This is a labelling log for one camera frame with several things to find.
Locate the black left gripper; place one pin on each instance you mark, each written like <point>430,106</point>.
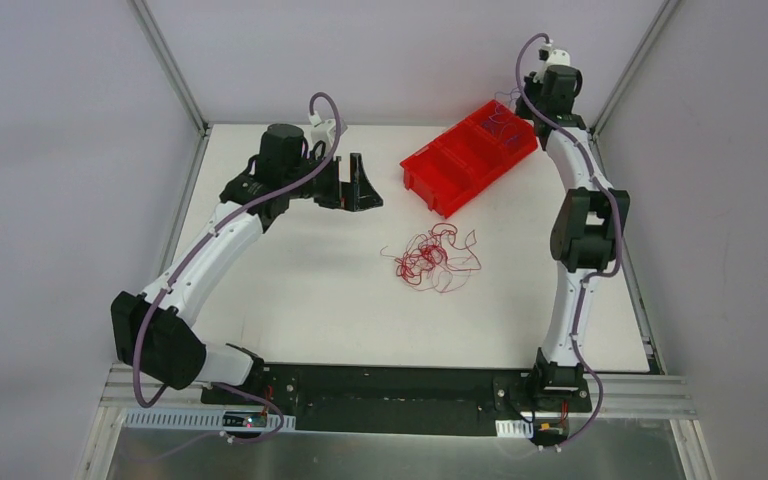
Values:
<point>342,183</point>

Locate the red plastic bin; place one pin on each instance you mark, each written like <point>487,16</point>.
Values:
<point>454,168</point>

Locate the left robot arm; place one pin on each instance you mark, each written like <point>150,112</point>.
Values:
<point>153,329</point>

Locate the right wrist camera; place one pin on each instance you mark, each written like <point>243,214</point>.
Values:
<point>550,56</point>

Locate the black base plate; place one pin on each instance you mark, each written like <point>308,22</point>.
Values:
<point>414,418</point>

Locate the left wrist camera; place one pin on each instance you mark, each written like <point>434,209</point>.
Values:
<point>322,135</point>

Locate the aluminium frame rail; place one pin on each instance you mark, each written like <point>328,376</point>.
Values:
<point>297,388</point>

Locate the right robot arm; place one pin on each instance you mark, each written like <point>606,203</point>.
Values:
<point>585,240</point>

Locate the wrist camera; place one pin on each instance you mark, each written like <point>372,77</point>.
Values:
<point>322,135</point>
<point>550,56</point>

